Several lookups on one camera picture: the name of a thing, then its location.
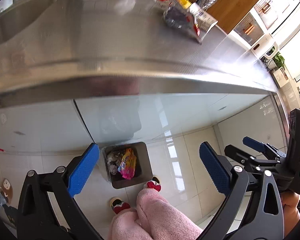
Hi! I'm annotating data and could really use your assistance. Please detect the pink snack wrapper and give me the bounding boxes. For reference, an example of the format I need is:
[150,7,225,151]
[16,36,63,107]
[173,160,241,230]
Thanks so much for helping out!
[118,148,137,180]

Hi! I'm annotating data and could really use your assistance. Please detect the red snack bag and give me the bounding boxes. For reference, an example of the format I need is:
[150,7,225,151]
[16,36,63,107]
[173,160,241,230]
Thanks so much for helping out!
[163,0,203,44]

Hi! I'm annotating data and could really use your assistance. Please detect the metal trash bin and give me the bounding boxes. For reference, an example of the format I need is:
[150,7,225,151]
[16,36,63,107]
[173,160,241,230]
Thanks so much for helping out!
[99,142,153,189]

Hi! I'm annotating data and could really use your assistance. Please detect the operator right hand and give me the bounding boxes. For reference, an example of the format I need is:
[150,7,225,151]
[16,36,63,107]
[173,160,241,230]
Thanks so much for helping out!
[281,191,300,237]

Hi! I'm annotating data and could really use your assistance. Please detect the right red bow slipper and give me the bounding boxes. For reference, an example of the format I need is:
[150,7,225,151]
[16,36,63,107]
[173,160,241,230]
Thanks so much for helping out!
[143,176,161,192]

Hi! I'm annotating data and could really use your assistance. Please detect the pink fleece trouser legs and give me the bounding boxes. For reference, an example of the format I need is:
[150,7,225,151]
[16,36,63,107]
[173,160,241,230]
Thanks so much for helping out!
[108,189,203,239]

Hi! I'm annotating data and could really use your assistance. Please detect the green potted plant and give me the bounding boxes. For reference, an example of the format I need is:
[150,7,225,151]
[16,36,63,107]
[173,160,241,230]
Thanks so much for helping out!
[273,52,285,68]

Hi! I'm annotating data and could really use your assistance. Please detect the white electric kettle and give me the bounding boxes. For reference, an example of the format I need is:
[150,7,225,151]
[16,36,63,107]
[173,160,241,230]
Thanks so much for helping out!
[250,34,280,60]

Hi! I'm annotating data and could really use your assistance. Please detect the white paper carton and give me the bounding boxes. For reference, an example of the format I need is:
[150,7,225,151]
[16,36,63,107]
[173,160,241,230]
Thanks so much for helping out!
[189,3,218,34]

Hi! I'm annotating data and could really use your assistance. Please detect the bamboo cutting board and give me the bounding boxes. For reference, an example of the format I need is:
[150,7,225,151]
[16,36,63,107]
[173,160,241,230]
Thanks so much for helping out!
[174,0,276,34]

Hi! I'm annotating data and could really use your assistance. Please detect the yellow foam fruit net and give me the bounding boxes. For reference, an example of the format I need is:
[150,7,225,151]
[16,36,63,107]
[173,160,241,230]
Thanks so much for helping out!
[178,0,192,9]

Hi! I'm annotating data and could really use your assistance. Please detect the stainless steel sink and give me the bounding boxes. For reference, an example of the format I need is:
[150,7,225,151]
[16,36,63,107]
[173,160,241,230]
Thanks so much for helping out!
[0,0,57,45]

